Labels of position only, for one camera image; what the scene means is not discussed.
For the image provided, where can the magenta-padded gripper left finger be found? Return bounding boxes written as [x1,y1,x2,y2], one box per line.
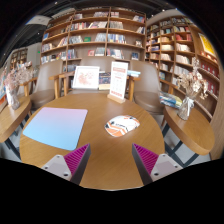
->
[41,143,92,185]

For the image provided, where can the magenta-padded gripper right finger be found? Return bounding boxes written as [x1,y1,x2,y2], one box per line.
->
[131,143,184,186]

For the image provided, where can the white and orange computer mouse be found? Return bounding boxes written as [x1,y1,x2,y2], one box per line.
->
[104,114,141,138]

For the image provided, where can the pastel blue pink mouse pad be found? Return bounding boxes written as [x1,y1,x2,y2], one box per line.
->
[22,106,89,152]

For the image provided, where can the wooden side table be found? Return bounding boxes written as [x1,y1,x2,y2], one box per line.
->
[0,95,33,158]
[162,105,216,168]

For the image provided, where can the stack of colourful books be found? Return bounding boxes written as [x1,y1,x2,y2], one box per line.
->
[158,91,184,110]

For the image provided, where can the glass vase with beige flowers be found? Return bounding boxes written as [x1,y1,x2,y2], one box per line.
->
[175,56,209,122]

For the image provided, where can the white framed floral picture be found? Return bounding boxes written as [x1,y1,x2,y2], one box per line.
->
[71,65,101,90]

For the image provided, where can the dark blue book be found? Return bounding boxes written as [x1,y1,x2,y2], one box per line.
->
[98,71,112,91]

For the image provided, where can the brown wooden-armed chair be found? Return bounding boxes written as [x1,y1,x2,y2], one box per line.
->
[20,59,64,111]

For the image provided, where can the white orange sign, wooden base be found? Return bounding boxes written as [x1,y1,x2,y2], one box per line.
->
[107,61,129,104]

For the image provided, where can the light blue flat books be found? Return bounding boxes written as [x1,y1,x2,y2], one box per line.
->
[126,69,142,78]

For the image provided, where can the glass vase with pink flowers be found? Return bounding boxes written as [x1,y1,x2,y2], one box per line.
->
[3,64,36,111]

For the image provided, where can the brown chair holding framed picture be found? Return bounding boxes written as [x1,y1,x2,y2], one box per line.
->
[49,55,141,101]

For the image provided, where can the wooden bookshelf with yellow poster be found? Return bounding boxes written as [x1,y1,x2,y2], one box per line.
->
[144,14,221,121]

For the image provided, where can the distant wooden bookshelf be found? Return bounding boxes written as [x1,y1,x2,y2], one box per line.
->
[9,47,29,71]

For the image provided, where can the wide wooden bookshelf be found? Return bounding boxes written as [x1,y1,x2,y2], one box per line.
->
[39,6,148,73]

